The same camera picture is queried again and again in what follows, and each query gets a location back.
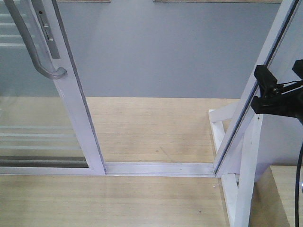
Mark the light wooden box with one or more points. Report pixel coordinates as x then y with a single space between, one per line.
276 191

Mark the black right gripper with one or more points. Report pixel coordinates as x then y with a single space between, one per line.
276 99

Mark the light wooden floor platform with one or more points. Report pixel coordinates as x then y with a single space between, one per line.
129 129

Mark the white framed sliding glass door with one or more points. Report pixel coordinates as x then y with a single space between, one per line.
45 124

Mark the silver door lock plate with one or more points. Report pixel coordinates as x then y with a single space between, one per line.
46 29

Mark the white wooden support brace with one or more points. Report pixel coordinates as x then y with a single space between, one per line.
237 172

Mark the grey metal door handle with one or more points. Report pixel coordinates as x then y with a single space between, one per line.
29 43

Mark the white outer door frame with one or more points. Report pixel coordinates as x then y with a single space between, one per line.
243 114

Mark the aluminium floor door track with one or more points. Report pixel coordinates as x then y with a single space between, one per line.
160 169

